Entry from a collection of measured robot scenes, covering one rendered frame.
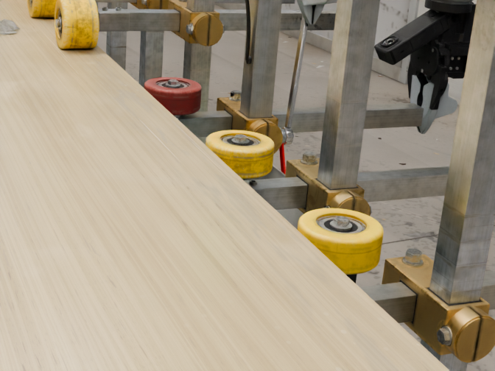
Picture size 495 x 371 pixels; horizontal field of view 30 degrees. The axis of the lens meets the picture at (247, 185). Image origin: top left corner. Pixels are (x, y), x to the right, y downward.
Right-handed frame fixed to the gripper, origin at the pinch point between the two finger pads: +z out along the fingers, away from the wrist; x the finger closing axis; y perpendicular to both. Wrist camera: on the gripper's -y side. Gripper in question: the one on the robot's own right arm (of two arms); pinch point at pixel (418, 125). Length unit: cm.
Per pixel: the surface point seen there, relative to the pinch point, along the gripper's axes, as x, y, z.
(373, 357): -71, -50, -7
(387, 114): -1.5, -7.0, -2.6
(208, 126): -1.5, -36.6, -2.1
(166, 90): -3.2, -43.7, -8.0
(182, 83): 0.9, -40.0, -7.8
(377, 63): 340, 201, 77
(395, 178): -26.4, -20.6, -2.3
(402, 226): 132, 91, 83
